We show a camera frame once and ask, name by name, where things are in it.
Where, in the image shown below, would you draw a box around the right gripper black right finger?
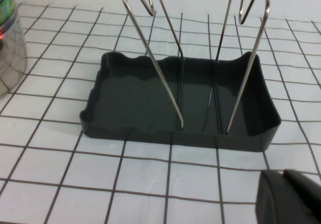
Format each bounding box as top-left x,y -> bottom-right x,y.
283,168 -> 321,224

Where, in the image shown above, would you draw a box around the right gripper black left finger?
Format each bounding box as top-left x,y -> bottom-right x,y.
255,170 -> 303,224

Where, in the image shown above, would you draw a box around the white black-grid tablecloth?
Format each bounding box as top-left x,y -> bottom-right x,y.
0,3 -> 321,224

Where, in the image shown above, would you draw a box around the chrome wire lid rack frame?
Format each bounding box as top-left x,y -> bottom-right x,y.
121,0 -> 271,136

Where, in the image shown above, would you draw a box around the stainless steel pot black handles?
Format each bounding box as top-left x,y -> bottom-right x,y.
0,0 -> 28,98

